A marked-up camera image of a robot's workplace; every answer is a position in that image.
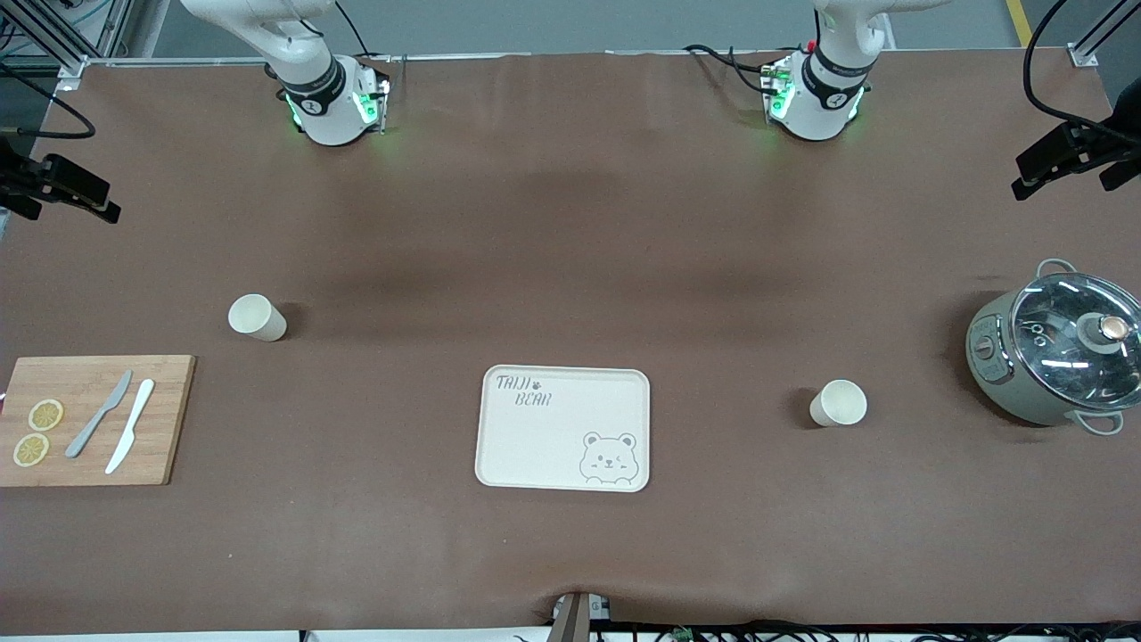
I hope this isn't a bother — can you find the grey plastic knife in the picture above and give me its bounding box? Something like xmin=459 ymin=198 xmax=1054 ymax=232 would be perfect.
xmin=64 ymin=369 xmax=134 ymax=460

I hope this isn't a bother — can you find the glass pot lid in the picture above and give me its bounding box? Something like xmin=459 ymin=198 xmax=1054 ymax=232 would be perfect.
xmin=1011 ymin=271 xmax=1141 ymax=412

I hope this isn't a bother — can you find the bamboo cutting board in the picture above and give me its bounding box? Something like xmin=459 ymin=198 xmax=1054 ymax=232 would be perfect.
xmin=0 ymin=355 xmax=197 ymax=488

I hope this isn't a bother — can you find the black left base cable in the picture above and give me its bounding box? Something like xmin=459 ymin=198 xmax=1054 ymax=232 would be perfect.
xmin=682 ymin=43 xmax=790 ymax=97

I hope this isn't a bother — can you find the metal camera stand bracket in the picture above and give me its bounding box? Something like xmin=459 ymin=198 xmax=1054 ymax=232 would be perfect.
xmin=550 ymin=590 xmax=614 ymax=642

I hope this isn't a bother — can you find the black base cable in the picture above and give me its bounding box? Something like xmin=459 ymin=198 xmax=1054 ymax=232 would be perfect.
xmin=332 ymin=0 xmax=393 ymax=65
xmin=682 ymin=43 xmax=790 ymax=97

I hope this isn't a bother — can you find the grey electric cooking pot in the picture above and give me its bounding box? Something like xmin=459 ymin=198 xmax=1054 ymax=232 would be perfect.
xmin=965 ymin=258 xmax=1141 ymax=437

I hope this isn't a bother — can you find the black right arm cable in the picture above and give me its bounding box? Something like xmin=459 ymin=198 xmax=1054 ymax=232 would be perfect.
xmin=0 ymin=61 xmax=96 ymax=141

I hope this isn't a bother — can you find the aluminium frame post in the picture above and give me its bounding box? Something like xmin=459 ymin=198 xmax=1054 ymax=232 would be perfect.
xmin=1070 ymin=0 xmax=1141 ymax=69
xmin=0 ymin=0 xmax=121 ymax=95

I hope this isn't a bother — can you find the brown table cover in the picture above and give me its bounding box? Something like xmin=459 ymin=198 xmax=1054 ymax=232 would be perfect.
xmin=0 ymin=49 xmax=1141 ymax=636

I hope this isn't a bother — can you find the cream bear print tray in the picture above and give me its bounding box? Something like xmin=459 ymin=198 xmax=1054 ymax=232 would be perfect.
xmin=474 ymin=365 xmax=652 ymax=493

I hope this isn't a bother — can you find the black right base cable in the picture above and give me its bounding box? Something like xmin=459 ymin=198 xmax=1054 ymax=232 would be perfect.
xmin=332 ymin=0 xmax=393 ymax=65

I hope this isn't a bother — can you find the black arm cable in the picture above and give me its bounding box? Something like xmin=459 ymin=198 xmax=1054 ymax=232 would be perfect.
xmin=1022 ymin=0 xmax=1141 ymax=144
xmin=0 ymin=61 xmax=96 ymax=141

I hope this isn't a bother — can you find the white plastic knife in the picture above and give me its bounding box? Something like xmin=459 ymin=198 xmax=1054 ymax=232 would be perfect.
xmin=104 ymin=378 xmax=156 ymax=475

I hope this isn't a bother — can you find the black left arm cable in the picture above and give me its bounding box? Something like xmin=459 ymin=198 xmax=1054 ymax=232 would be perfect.
xmin=1022 ymin=0 xmax=1141 ymax=144

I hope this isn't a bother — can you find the white paper cup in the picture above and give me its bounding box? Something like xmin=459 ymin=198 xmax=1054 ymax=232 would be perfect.
xmin=227 ymin=293 xmax=289 ymax=343
xmin=809 ymin=379 xmax=868 ymax=429

